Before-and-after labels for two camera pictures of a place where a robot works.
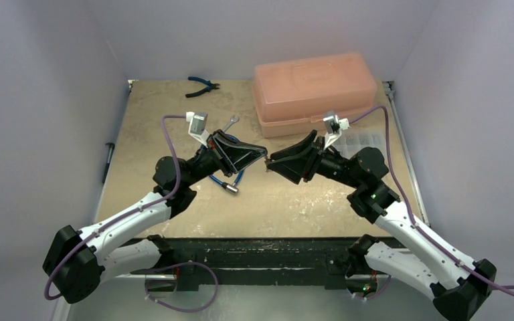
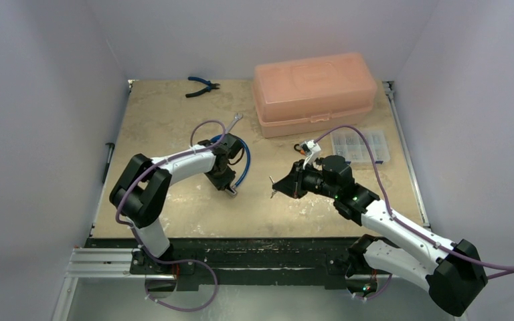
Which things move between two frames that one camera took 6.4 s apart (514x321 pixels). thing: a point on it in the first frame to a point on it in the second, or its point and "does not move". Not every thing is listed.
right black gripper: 312,158 to 299,181
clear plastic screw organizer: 352,140 does not move
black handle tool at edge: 112,146 does not move
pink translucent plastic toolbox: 292,97 does not move
